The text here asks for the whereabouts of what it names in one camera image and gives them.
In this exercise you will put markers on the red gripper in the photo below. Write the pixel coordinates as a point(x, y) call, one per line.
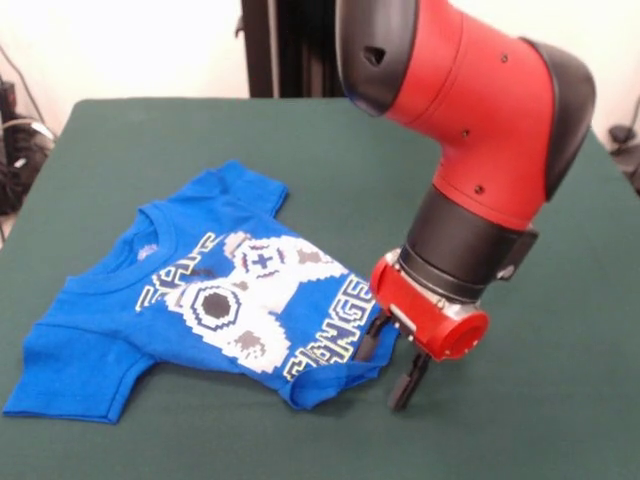
point(425, 315)

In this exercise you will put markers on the dark green table cloth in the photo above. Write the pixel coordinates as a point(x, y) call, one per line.
point(500, 400)

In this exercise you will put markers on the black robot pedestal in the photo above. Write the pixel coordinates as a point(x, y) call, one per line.
point(295, 50)

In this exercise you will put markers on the black chair base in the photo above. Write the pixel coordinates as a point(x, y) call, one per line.
point(622, 134)

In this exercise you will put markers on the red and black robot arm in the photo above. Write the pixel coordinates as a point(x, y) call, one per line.
point(475, 125)

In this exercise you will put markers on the blue printed t-shirt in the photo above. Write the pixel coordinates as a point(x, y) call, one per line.
point(100, 340)

